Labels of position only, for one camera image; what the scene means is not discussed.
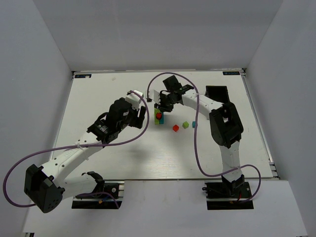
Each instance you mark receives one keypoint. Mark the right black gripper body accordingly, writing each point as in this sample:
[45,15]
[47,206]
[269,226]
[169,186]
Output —
[165,106]

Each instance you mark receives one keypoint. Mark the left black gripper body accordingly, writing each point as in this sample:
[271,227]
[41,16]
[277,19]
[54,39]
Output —
[138,117]

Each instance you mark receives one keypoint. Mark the green arch block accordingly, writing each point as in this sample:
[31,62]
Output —
[156,120]

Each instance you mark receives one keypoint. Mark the red cube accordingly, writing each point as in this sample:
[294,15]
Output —
[159,115]
[175,128]

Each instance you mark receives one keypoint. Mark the teal arch block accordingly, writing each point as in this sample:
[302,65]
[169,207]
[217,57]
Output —
[161,121]

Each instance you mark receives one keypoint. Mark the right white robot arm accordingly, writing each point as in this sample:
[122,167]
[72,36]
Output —
[225,124]

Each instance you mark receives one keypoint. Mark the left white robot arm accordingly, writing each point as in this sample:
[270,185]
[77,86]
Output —
[48,184]

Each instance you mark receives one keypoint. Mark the red cube front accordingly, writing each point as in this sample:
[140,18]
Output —
[175,128]

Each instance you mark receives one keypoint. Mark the green cube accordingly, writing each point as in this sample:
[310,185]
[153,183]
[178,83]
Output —
[185,124]

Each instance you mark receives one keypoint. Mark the left blue corner label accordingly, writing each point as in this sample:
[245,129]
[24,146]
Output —
[83,76]

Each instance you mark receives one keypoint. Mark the blue corner label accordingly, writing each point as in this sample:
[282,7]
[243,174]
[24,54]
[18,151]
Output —
[83,76]
[231,73]

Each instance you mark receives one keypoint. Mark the right blue corner label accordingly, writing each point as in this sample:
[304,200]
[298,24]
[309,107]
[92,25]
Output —
[231,73]

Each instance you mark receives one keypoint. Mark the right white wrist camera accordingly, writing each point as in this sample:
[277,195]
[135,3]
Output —
[154,96]

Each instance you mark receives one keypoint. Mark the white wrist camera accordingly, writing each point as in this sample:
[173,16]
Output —
[135,99]
[154,96]

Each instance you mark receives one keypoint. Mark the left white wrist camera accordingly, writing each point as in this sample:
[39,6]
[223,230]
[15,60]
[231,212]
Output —
[135,99]

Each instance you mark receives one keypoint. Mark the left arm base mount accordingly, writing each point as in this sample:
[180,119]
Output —
[109,197]

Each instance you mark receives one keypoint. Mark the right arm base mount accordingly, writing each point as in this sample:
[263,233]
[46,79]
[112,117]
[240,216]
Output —
[219,198]

